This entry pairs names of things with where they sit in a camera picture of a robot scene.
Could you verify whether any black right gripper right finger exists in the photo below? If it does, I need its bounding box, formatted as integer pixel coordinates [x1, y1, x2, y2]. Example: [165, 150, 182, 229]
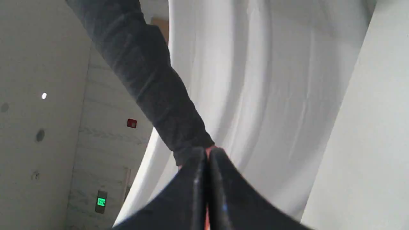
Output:
[208, 149, 308, 230]

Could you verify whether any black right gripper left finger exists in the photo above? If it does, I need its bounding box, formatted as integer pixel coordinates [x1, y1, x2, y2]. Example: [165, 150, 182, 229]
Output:
[113, 148, 207, 230]

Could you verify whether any dark grey sleeved forearm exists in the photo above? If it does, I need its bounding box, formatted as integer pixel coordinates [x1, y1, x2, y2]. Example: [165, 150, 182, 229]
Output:
[66, 0, 215, 166]

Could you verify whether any person's right hand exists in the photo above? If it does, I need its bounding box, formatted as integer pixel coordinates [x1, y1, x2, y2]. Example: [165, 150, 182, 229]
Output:
[205, 146, 224, 157]

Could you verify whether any green exit sign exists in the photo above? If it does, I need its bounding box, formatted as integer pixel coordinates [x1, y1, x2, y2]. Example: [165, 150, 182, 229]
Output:
[95, 190, 108, 214]

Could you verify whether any red fire alarm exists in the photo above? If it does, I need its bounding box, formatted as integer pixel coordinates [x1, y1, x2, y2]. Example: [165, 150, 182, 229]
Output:
[127, 119, 137, 128]

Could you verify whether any grey backdrop cloth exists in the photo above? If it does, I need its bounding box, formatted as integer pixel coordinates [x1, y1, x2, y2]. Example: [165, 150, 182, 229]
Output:
[113, 0, 377, 226]

